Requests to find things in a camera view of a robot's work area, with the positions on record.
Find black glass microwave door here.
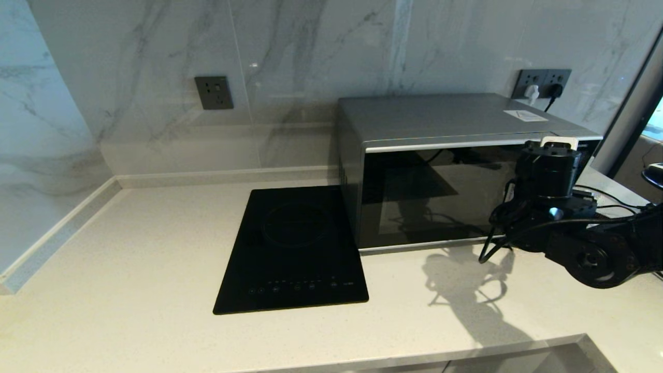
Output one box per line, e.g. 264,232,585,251
357,139,544,254

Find silver microwave oven body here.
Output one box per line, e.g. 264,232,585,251
336,93,603,255

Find white paper label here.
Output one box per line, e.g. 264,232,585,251
502,109,549,123

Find black plug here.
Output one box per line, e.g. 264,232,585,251
543,83,565,113

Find black round background object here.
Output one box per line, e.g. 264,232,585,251
641,163,663,187

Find black induction cooktop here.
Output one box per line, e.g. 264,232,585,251
212,185,370,315

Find black power cable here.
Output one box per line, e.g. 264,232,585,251
575,184,655,217

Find grey double wall socket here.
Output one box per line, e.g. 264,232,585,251
511,68,572,101

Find dark window frame post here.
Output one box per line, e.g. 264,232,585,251
593,28,663,178

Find grey single wall socket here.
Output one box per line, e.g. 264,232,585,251
194,76,235,110

